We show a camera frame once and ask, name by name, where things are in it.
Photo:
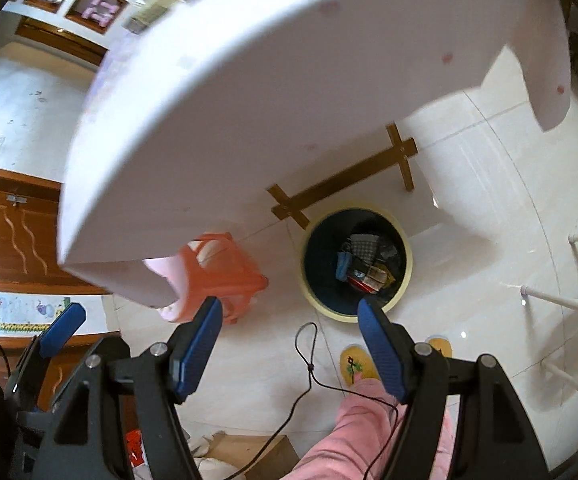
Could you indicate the brown cardboard box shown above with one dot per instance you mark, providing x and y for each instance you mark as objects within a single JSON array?
[{"x": 254, "y": 455}]

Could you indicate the person's left leg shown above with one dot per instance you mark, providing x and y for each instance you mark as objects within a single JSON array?
[{"x": 349, "y": 435}]

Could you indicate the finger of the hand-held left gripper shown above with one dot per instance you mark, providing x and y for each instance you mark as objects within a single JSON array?
[{"x": 61, "y": 330}]

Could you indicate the children's wall chart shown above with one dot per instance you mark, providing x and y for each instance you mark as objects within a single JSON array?
[{"x": 19, "y": 307}]

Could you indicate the orange plastic stool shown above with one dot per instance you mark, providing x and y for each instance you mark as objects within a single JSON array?
[{"x": 229, "y": 270}]

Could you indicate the checkered paper cup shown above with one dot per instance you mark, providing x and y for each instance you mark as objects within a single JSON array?
[{"x": 365, "y": 246}]

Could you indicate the red plastic bag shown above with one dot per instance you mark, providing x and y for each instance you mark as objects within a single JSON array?
[{"x": 134, "y": 447}]

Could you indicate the yellow black snack packet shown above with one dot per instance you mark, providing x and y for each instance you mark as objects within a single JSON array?
[{"x": 376, "y": 272}]

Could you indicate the wooden table base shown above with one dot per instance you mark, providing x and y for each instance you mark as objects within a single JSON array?
[{"x": 339, "y": 177}]

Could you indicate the black yellow-rimmed trash bin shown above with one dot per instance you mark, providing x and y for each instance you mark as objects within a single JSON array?
[{"x": 319, "y": 255}]

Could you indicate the pink dumbbell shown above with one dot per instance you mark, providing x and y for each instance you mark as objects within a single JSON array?
[
  {"x": 91, "y": 8},
  {"x": 108, "y": 14}
]

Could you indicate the red snack packet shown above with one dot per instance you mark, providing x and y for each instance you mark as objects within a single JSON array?
[{"x": 361, "y": 282}]

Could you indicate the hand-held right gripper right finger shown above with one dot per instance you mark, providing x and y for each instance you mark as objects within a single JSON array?
[{"x": 384, "y": 355}]

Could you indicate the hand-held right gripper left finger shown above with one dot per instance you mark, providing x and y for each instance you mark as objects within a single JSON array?
[{"x": 196, "y": 350}]

